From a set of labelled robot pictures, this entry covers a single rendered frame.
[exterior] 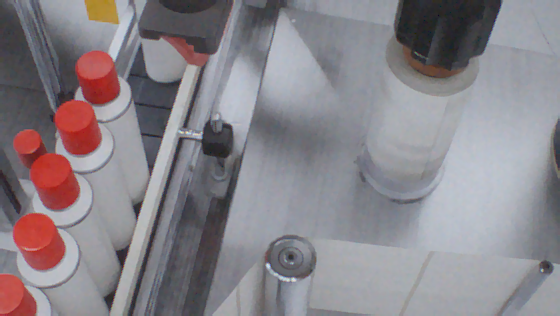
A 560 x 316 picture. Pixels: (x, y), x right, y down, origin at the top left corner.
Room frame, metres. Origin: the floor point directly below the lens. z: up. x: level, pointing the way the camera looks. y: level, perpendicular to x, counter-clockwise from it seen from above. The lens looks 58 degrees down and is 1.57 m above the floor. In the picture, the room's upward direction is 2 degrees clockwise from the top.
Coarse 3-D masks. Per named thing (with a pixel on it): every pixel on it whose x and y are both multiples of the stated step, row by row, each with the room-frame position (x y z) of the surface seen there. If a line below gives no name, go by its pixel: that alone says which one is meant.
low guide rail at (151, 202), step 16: (192, 80) 0.50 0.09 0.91; (176, 112) 0.46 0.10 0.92; (176, 128) 0.44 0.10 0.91; (176, 144) 0.43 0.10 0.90; (160, 160) 0.40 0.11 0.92; (160, 176) 0.38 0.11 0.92; (160, 192) 0.37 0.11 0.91; (144, 208) 0.35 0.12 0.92; (144, 224) 0.33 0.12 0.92; (144, 240) 0.31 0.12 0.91; (128, 256) 0.29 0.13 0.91; (128, 272) 0.28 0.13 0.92; (128, 288) 0.26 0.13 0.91; (128, 304) 0.25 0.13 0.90
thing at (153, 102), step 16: (144, 64) 0.55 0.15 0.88; (128, 80) 0.53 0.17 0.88; (144, 80) 0.53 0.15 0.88; (144, 96) 0.51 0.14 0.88; (160, 96) 0.51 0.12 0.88; (176, 96) 0.51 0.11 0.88; (192, 96) 0.51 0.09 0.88; (144, 112) 0.48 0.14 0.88; (160, 112) 0.49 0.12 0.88; (144, 128) 0.46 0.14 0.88; (160, 128) 0.46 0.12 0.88; (144, 144) 0.44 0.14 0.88; (160, 144) 0.44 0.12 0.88; (160, 208) 0.37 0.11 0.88; (144, 256) 0.31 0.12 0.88; (112, 304) 0.26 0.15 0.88
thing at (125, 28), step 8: (128, 8) 0.57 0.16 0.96; (128, 16) 0.55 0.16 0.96; (136, 16) 0.56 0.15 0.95; (120, 24) 0.54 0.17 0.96; (128, 24) 0.54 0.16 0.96; (120, 32) 0.53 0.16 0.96; (128, 32) 0.54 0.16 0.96; (112, 40) 0.52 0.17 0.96; (120, 40) 0.52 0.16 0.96; (112, 48) 0.51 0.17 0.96; (120, 48) 0.51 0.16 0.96; (112, 56) 0.50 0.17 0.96; (120, 56) 0.51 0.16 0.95
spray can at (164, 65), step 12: (144, 0) 0.52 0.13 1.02; (144, 48) 0.53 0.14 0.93; (156, 48) 0.52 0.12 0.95; (168, 48) 0.52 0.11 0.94; (156, 60) 0.52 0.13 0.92; (168, 60) 0.52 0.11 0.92; (180, 60) 0.53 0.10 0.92; (156, 72) 0.52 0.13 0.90; (168, 72) 0.52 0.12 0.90; (180, 72) 0.53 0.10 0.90; (168, 84) 0.52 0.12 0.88
